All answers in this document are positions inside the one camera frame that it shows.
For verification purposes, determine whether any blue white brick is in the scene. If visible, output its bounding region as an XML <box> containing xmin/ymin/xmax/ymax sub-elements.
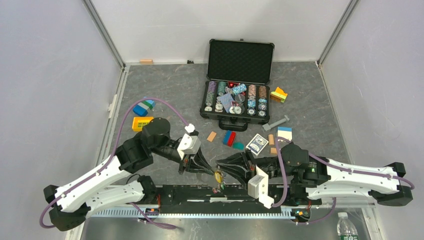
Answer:
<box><xmin>277</xmin><ymin>126</ymin><xmax>293</xmax><ymax>141</ymax></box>

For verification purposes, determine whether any orange wooden block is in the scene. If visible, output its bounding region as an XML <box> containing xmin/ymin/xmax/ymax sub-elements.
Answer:
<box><xmin>270</xmin><ymin>147</ymin><xmax>278</xmax><ymax>155</ymax></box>

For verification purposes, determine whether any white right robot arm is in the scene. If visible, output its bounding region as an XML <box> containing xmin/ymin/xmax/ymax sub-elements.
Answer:
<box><xmin>216</xmin><ymin>142</ymin><xmax>413</xmax><ymax>207</ymax></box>

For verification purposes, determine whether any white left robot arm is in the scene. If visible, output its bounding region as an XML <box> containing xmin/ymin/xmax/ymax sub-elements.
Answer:
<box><xmin>43</xmin><ymin>117</ymin><xmax>214</xmax><ymax>232</ymax></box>

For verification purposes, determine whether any yellow orange brick pile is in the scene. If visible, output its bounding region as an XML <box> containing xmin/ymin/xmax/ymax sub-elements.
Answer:
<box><xmin>270</xmin><ymin>87</ymin><xmax>288</xmax><ymax>103</ymax></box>

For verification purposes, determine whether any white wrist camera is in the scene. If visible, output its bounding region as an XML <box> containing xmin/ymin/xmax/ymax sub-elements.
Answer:
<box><xmin>177</xmin><ymin>123</ymin><xmax>201</xmax><ymax>160</ymax></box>
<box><xmin>247</xmin><ymin>165</ymin><xmax>274</xmax><ymax>209</ymax></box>

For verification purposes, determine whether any orange flat block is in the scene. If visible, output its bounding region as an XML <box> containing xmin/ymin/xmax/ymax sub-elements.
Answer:
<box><xmin>206</xmin><ymin>131</ymin><xmax>217</xmax><ymax>142</ymax></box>

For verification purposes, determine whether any plastic water bottle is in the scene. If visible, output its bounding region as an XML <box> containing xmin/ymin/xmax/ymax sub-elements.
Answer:
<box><xmin>337</xmin><ymin>212</ymin><xmax>358</xmax><ymax>240</ymax></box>

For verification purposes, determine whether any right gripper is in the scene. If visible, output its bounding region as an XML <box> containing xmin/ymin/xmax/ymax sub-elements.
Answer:
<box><xmin>215</xmin><ymin>148</ymin><xmax>294</xmax><ymax>190</ymax></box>

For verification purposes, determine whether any grey plastic bolt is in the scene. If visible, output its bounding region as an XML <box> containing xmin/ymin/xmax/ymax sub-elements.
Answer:
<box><xmin>261</xmin><ymin>115</ymin><xmax>290</xmax><ymax>132</ymax></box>

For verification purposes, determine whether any blue grey green brick stack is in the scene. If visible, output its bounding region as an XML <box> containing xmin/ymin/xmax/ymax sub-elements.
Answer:
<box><xmin>132</xmin><ymin>100</ymin><xmax>156</xmax><ymax>117</ymax></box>

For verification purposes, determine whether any blue playing card box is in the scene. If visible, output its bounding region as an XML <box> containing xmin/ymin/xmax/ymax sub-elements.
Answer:
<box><xmin>246</xmin><ymin>133</ymin><xmax>269</xmax><ymax>156</ymax></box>

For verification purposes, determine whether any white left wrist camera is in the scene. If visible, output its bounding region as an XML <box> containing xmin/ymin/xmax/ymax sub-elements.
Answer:
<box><xmin>177</xmin><ymin>123</ymin><xmax>201</xmax><ymax>160</ymax></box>

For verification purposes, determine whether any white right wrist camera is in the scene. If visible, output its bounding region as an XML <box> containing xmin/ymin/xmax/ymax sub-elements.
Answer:
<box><xmin>247</xmin><ymin>165</ymin><xmax>274</xmax><ymax>209</ymax></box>

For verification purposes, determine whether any teal flat piece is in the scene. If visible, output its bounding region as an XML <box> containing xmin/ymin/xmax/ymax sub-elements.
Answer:
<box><xmin>232</xmin><ymin>142</ymin><xmax>245</xmax><ymax>151</ymax></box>

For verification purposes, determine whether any wooden block on ledge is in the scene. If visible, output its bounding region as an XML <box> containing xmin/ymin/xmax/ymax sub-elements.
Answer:
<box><xmin>139</xmin><ymin>59</ymin><xmax>154</xmax><ymax>65</ymax></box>

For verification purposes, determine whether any blue red brick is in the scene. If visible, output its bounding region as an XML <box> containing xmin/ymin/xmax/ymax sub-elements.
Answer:
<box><xmin>222</xmin><ymin>130</ymin><xmax>236</xmax><ymax>147</ymax></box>

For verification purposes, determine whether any yellow window brick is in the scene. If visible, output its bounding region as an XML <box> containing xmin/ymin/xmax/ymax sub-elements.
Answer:
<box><xmin>131</xmin><ymin>116</ymin><xmax>154</xmax><ymax>132</ymax></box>

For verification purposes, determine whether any yellow key tag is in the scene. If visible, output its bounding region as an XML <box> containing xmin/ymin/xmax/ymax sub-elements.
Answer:
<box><xmin>214</xmin><ymin>171</ymin><xmax>224</xmax><ymax>184</ymax></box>

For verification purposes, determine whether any black poker chip case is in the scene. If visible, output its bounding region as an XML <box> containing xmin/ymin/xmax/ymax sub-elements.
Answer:
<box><xmin>199</xmin><ymin>39</ymin><xmax>275</xmax><ymax>132</ymax></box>

